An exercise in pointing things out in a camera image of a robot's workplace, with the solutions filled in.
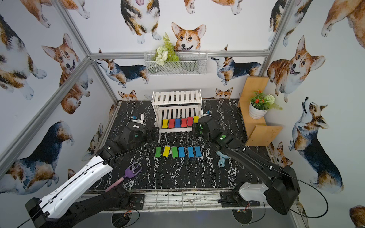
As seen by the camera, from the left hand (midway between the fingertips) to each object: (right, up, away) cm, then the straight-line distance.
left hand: (151, 125), depth 74 cm
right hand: (+25, +2, +5) cm, 25 cm away
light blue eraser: (+14, -18, +17) cm, 29 cm away
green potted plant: (+66, +13, +16) cm, 69 cm away
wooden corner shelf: (+60, -6, +9) cm, 61 cm away
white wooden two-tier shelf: (+11, +12, +12) cm, 20 cm away
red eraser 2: (+16, 0, +15) cm, 22 cm away
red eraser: (+8, 0, +16) cm, 18 cm away
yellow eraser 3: (+4, -18, +18) cm, 26 cm away
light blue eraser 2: (+20, -18, +17) cm, 32 cm away
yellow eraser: (+4, 0, +16) cm, 17 cm away
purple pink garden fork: (-15, -28, +8) cm, 33 cm away
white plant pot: (+64, +6, +20) cm, 67 cm away
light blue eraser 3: (+25, -18, +17) cm, 35 cm away
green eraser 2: (+10, -19, +18) cm, 28 cm away
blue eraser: (+12, 0, +16) cm, 20 cm away
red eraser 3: (+20, +1, +15) cm, 25 cm away
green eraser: (0, -18, +17) cm, 25 cm away
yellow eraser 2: (+23, +3, +17) cm, 29 cm away
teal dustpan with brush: (+38, -22, +10) cm, 46 cm away
